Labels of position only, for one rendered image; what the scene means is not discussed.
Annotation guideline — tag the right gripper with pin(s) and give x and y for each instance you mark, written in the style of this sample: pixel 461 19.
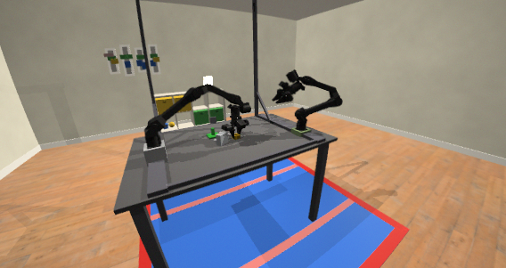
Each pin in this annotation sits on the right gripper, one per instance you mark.
pixel 230 128

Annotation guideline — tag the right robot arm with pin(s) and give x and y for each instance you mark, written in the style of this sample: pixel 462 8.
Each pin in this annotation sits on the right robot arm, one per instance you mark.
pixel 158 123

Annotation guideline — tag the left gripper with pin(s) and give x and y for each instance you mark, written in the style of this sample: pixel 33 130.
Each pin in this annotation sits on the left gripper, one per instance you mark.
pixel 281 97

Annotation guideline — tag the green flat plate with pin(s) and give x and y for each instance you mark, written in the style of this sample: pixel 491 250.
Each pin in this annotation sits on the green flat plate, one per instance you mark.
pixel 213 134

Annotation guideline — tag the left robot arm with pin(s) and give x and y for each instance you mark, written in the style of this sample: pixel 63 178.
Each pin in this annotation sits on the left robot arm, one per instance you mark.
pixel 301 115

